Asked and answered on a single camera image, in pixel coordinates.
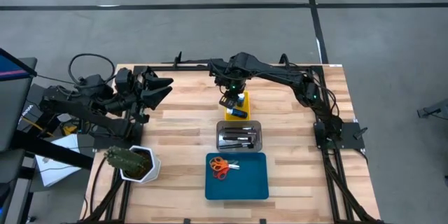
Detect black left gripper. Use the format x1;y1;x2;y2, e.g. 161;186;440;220
132;66;174;115

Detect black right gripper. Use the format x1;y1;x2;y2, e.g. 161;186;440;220
213;73;246;110

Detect black paint brush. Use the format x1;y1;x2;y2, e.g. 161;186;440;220
218;142;255;150

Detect orange handled scissors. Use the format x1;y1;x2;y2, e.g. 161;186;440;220
209;155;232;173

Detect red handled scissors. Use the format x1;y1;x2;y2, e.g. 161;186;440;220
212;162;242;181

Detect teal blue plastic tray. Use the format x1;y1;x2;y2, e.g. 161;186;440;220
204;151;270;202

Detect yellow plastic tray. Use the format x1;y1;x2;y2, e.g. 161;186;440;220
223;90;251;122

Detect grey metal tray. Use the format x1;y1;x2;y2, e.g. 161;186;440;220
216;120;264;153

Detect green cactus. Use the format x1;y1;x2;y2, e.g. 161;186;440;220
104;145;150;173

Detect white hexagonal plant pot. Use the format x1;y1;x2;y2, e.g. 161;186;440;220
119;144;162;186

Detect black stand beam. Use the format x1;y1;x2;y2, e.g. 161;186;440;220
13;130;95;171

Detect white paper sheet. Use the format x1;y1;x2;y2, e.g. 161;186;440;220
34;133;83;188

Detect monitor with blue screen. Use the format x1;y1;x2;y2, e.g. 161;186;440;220
0;48;38;82

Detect grey stand foot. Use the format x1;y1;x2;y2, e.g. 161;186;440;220
416;98;448;120

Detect black frame bracket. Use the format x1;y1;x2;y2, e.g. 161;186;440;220
162;51;225;66

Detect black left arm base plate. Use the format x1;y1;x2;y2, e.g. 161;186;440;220
92;131;144;150

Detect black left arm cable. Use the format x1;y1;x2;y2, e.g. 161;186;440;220
67;52;117;87

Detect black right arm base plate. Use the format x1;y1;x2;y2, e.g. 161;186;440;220
314;122;365;150

